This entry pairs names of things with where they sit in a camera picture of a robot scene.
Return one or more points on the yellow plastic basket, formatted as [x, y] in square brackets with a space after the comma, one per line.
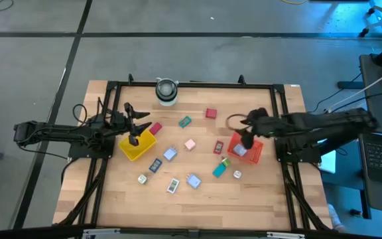
[134, 151]

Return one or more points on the lavender wall charger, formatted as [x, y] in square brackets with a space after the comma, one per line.
[170, 154]
[194, 181]
[240, 151]

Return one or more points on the pink wall charger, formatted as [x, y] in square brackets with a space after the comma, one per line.
[190, 144]

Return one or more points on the white cylinder with black rim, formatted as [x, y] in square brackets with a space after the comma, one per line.
[166, 94]

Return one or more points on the small white cube charger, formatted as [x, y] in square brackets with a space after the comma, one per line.
[142, 179]
[237, 174]

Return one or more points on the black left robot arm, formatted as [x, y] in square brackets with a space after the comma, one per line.
[61, 129]

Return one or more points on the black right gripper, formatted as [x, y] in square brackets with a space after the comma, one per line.
[259, 123]

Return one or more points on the white digital timer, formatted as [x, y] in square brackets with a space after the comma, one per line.
[173, 186]

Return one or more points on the black desk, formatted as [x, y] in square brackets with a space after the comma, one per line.
[380, 109]

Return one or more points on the red square box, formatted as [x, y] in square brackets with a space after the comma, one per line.
[211, 113]

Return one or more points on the red digital timer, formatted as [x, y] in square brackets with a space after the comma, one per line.
[218, 147]

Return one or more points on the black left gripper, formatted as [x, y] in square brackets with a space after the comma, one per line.
[119, 121]

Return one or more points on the green small charger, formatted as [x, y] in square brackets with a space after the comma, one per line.
[226, 162]

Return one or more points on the blue digital timer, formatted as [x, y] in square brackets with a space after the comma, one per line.
[155, 165]

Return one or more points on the teal rectangular box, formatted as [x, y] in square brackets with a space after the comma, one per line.
[219, 170]

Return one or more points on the orange plastic basket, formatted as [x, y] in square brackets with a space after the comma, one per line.
[254, 156]

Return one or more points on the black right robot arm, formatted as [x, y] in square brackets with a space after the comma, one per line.
[327, 121]

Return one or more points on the crimson rectangular box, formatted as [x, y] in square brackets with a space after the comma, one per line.
[156, 128]

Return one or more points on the teal digital timer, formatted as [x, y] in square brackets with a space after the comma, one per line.
[185, 121]

